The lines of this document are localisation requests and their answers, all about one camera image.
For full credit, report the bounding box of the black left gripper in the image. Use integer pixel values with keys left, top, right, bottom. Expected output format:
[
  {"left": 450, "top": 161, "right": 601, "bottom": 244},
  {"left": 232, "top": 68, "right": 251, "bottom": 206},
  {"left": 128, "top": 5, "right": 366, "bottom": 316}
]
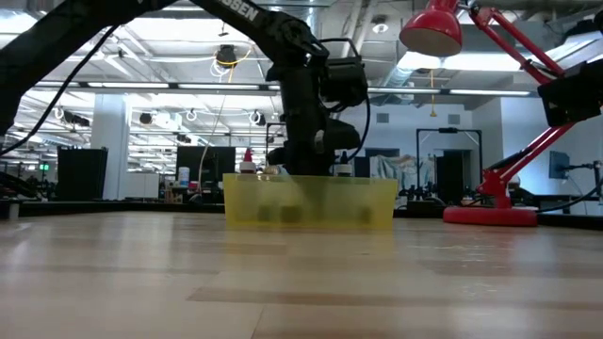
[{"left": 267, "top": 87, "right": 362, "bottom": 177}]

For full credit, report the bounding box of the large red squeeze bottle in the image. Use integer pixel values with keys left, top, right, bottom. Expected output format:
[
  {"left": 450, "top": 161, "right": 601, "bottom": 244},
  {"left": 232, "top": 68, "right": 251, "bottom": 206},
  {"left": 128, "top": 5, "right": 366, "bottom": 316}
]
[{"left": 238, "top": 147, "right": 258, "bottom": 175}]

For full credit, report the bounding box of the yellow translucent plastic bin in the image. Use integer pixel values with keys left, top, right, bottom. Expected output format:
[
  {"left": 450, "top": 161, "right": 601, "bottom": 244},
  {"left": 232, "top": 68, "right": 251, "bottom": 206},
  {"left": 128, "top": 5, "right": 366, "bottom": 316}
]
[{"left": 222, "top": 172, "right": 399, "bottom": 232}]

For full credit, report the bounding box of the grey crumpled sheet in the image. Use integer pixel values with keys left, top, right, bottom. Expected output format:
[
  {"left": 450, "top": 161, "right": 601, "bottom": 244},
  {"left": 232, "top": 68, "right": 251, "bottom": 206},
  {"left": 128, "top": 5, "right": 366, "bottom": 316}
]
[{"left": 369, "top": 154, "right": 437, "bottom": 192}]

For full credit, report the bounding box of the black screen panel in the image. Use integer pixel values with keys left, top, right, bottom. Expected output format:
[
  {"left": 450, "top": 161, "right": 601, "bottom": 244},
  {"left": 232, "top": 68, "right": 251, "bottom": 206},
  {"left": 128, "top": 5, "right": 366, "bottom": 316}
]
[{"left": 176, "top": 145, "right": 236, "bottom": 183}]

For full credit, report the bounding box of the black ceiling device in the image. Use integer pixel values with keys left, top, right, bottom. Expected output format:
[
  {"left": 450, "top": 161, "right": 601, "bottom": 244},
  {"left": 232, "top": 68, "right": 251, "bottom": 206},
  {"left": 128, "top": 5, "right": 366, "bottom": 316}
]
[{"left": 215, "top": 44, "right": 238, "bottom": 71}]

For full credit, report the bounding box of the red desk lamp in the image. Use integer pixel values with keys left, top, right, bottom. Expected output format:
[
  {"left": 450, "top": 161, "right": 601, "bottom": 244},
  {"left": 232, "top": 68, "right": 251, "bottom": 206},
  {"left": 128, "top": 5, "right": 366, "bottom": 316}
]
[{"left": 399, "top": 0, "right": 580, "bottom": 228}]

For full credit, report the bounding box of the long light strip bar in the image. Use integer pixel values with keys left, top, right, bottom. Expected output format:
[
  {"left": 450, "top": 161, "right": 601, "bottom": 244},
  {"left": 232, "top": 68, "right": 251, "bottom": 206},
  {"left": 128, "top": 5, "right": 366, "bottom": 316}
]
[{"left": 35, "top": 80, "right": 531, "bottom": 98}]

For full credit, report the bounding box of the white square pillar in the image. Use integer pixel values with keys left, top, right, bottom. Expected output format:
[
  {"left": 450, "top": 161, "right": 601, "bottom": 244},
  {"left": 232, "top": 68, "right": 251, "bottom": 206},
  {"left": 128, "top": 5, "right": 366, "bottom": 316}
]
[{"left": 91, "top": 93, "right": 132, "bottom": 202}]

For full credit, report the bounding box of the black partition panel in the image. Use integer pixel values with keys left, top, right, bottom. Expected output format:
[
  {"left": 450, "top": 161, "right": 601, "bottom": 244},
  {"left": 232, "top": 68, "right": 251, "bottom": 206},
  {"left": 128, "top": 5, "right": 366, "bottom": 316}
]
[{"left": 57, "top": 146, "right": 108, "bottom": 202}]

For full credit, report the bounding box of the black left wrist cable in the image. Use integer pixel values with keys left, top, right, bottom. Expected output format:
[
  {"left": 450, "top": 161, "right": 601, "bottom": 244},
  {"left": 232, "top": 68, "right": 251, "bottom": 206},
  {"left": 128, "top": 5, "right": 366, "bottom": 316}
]
[{"left": 319, "top": 37, "right": 373, "bottom": 161}]

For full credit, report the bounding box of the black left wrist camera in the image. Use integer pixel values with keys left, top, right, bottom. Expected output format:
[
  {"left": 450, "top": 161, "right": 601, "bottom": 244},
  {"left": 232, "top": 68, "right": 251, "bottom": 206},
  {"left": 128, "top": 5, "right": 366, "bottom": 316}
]
[{"left": 321, "top": 39, "right": 370, "bottom": 108}]

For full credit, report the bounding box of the yellow hanging cord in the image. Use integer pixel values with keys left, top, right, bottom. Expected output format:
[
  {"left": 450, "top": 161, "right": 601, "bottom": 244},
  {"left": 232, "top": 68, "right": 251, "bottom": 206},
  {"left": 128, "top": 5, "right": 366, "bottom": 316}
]
[{"left": 428, "top": 69, "right": 437, "bottom": 119}]

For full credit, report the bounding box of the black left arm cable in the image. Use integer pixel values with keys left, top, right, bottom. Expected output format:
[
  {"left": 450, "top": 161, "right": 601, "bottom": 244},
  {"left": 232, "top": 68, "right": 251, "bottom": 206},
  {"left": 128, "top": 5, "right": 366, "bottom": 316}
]
[{"left": 0, "top": 25, "right": 119, "bottom": 156}]

